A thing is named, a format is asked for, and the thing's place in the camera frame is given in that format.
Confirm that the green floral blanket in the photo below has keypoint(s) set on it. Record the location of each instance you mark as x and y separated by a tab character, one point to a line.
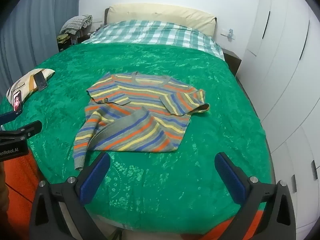
200	155

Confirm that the smartphone with lit screen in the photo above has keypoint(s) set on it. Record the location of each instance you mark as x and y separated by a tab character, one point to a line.
17	101

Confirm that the green white checkered sheet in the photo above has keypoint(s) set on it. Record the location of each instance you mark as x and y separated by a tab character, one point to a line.
155	32

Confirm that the dark cluttered nightstand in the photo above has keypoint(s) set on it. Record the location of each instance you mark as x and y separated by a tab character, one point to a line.
65	47

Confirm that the orange bed sheet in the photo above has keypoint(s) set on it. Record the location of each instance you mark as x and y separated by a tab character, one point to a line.
17	180

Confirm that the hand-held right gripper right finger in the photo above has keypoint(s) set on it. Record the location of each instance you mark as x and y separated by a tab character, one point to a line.
228	177

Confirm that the grey blue curtain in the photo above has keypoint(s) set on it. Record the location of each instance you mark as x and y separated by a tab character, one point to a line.
37	30

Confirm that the white wall socket bracket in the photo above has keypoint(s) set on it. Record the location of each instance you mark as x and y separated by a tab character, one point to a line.
228	33

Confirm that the checkered cloth pile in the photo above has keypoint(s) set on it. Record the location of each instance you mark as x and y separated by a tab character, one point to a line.
75	23

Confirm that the striped knit sweater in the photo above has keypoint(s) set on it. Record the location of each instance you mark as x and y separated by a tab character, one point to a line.
140	105

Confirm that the patterned cream pillow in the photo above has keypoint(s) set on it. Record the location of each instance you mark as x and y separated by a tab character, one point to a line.
25	82

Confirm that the white wardrobe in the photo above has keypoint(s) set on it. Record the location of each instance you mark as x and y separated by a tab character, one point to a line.
282	55

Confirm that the cream padded headboard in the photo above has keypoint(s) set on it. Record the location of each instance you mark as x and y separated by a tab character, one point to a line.
160	12

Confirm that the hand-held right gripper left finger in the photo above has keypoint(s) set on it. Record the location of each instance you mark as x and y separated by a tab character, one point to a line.
96	177

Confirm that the olive green cloth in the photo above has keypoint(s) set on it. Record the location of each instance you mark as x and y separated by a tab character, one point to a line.
62	38

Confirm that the dark brown nightstand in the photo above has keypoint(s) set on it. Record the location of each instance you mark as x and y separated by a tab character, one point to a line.
233	62

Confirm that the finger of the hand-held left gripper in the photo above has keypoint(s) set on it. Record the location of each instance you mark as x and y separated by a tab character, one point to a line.
10	117
27	128

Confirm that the smartphone with dark screen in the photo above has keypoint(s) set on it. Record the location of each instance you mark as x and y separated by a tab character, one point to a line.
41	81

